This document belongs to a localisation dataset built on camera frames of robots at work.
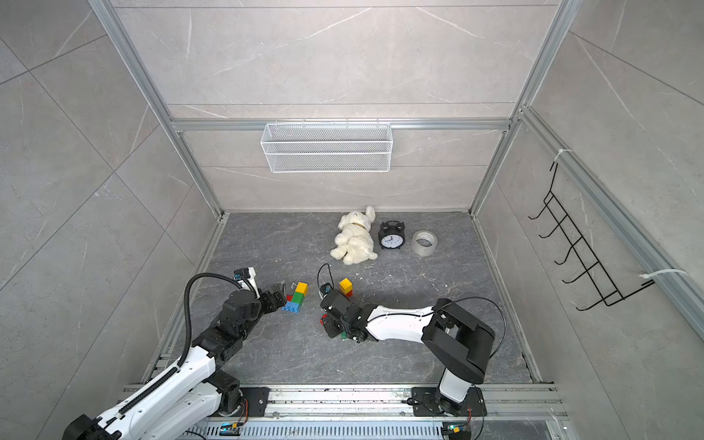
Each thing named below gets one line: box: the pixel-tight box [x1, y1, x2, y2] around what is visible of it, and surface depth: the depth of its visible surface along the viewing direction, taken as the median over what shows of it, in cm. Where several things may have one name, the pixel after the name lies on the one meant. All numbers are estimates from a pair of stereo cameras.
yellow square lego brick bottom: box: [339, 277, 353, 295], surface depth 91 cm
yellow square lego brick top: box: [295, 281, 309, 297], surface depth 95 cm
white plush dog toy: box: [330, 205, 378, 265], surface depth 103 cm
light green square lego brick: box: [292, 291, 306, 306], surface depth 94 cm
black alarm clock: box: [377, 220, 406, 250], surface depth 104 cm
